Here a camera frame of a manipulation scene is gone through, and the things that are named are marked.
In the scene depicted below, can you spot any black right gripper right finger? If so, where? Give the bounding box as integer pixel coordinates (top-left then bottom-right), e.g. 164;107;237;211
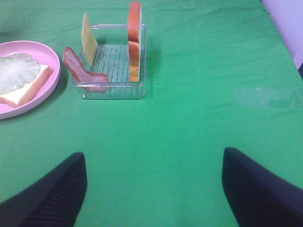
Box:
222;148;303;227

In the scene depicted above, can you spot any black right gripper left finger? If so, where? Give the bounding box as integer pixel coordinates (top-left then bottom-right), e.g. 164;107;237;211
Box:
0;152;87;227

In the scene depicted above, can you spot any toast bread slice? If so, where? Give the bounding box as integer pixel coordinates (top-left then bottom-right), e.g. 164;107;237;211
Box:
127;1;142;82
0;63;53;108

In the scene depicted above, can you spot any bacon strip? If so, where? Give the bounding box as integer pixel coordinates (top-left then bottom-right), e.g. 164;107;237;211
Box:
63;47;110;92

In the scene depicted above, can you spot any green lettuce leaf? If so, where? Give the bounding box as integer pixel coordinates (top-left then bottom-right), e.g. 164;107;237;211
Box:
0;53;41;95

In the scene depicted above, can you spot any yellow cheese slice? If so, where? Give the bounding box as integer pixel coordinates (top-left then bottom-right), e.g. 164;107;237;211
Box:
81;13;98;66

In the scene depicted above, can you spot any green tablecloth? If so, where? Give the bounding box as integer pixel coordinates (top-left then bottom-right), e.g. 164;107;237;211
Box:
0;0;303;227

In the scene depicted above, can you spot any pink round plate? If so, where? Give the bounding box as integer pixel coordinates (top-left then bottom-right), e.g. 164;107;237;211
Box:
0;41;61;119

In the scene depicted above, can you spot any right clear plastic container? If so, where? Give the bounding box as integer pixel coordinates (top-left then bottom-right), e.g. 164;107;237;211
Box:
72;24;147;99

